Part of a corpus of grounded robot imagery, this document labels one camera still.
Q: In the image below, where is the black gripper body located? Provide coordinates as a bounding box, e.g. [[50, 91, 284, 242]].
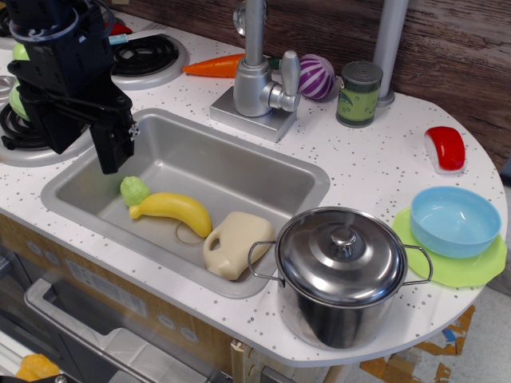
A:
[[8, 31, 133, 154]]

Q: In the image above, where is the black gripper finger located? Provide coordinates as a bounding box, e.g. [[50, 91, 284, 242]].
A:
[[90, 115, 140, 175]]

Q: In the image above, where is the steel pot lid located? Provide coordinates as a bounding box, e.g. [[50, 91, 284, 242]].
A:
[[275, 207, 406, 306]]

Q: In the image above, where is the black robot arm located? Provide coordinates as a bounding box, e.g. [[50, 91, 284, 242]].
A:
[[6, 1, 137, 174]]

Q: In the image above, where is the stainless steel pot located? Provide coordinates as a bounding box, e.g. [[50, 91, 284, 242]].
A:
[[248, 206, 434, 350]]

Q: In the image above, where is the green toy cabbage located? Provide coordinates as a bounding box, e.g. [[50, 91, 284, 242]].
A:
[[9, 81, 30, 122]]

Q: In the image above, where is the light green toy pear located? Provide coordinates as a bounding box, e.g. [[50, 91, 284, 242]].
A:
[[12, 43, 30, 61]]

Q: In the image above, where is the small green toy lettuce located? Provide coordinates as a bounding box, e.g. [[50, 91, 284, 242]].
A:
[[120, 176, 151, 207]]

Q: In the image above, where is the silver stove knob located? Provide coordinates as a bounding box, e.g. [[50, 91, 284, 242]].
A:
[[0, 76, 18, 104]]

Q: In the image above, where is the front left stove burner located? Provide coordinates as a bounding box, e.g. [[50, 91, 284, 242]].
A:
[[0, 89, 97, 168]]

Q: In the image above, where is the red toy chili pepper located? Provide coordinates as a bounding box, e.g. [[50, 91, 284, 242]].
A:
[[105, 22, 133, 36]]

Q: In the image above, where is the back right stove burner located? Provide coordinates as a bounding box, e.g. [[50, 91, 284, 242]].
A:
[[112, 34, 188, 91]]

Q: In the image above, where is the yellow toy banana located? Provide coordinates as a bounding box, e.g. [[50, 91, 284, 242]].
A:
[[129, 192, 212, 238]]

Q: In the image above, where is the silver toy sink basin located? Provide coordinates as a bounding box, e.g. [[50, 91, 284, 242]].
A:
[[41, 109, 329, 298]]

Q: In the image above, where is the orange toy carrot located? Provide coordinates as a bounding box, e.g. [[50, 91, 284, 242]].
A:
[[183, 53, 245, 78]]

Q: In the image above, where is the silver toy faucet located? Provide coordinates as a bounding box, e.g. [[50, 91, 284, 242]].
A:
[[210, 0, 301, 142]]

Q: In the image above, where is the cream toy jug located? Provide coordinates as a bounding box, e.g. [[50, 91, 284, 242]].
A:
[[203, 211, 275, 281]]

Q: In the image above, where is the purple striped toy onion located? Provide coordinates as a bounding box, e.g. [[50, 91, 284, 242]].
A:
[[298, 54, 336, 101]]

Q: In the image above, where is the yellow object at floor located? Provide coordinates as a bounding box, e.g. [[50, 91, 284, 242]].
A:
[[15, 354, 60, 382]]

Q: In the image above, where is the green toy can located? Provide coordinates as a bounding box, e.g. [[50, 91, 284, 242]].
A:
[[336, 61, 383, 128]]

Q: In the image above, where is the grey vertical pole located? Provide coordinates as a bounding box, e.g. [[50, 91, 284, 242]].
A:
[[373, 0, 409, 108]]

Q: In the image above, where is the red white toy sushi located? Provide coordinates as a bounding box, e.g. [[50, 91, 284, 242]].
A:
[[424, 126, 465, 174]]

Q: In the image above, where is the green plastic plate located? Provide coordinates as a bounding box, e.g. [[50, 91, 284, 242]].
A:
[[391, 207, 508, 287]]

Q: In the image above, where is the blue plastic bowl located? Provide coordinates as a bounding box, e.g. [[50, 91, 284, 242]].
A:
[[410, 186, 501, 259]]

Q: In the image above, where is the blue handled toy knife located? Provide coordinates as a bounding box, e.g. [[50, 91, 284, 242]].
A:
[[109, 30, 164, 45]]

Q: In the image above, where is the silver oven door handle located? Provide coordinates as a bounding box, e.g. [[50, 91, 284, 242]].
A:
[[24, 278, 229, 382]]

